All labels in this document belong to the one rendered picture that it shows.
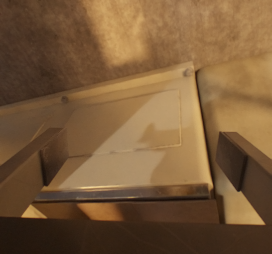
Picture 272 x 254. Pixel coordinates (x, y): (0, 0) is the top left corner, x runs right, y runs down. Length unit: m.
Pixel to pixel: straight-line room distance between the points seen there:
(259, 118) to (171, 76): 0.42
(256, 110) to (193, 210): 0.35
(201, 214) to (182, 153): 0.16
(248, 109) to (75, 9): 0.75
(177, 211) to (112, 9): 0.75
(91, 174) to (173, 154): 0.25
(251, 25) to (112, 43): 0.56
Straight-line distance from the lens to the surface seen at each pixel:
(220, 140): 0.17
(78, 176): 0.67
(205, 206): 0.53
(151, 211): 0.57
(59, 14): 0.99
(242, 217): 0.63
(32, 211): 0.75
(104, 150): 0.68
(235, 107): 0.70
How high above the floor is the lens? 0.85
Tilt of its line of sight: 49 degrees down
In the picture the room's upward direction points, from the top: 168 degrees counter-clockwise
